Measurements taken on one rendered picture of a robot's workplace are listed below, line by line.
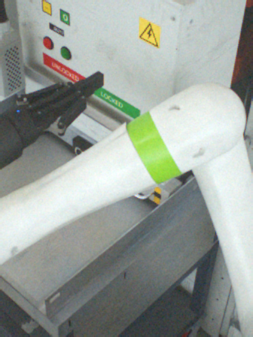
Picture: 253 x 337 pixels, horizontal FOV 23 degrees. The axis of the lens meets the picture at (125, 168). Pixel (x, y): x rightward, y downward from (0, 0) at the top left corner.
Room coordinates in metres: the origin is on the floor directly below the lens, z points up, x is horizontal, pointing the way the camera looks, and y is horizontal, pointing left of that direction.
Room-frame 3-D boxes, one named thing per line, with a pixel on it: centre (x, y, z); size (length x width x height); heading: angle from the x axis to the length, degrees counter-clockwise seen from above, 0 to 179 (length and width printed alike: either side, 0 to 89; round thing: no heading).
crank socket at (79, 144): (1.16, 0.11, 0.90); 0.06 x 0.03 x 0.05; 49
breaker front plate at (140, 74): (1.18, 0.10, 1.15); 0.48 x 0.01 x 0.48; 49
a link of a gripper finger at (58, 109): (0.92, 0.13, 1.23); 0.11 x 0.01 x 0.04; 138
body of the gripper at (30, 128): (0.87, 0.18, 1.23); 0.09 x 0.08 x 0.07; 139
